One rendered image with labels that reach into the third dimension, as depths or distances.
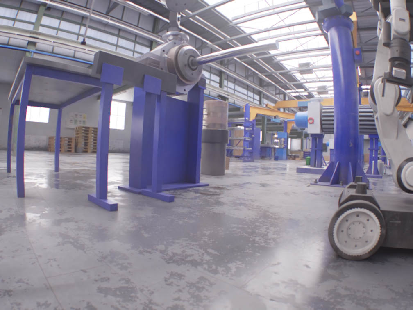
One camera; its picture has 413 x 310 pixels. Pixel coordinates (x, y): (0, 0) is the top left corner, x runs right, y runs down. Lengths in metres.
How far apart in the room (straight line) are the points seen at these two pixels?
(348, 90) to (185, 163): 2.07
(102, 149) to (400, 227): 1.40
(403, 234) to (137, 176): 1.70
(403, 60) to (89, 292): 1.13
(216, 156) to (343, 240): 2.69
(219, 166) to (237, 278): 2.77
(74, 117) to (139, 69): 12.28
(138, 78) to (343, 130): 2.26
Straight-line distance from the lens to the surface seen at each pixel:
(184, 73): 1.96
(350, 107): 2.91
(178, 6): 1.02
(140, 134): 1.81
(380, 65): 1.10
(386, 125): 1.01
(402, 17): 0.96
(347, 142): 2.85
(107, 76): 1.36
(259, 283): 0.64
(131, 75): 1.46
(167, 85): 1.63
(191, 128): 2.29
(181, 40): 2.29
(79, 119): 13.79
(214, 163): 3.30
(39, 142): 13.06
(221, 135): 3.30
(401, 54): 0.90
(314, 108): 5.01
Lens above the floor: 0.33
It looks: 1 degrees down
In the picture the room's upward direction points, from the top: 3 degrees clockwise
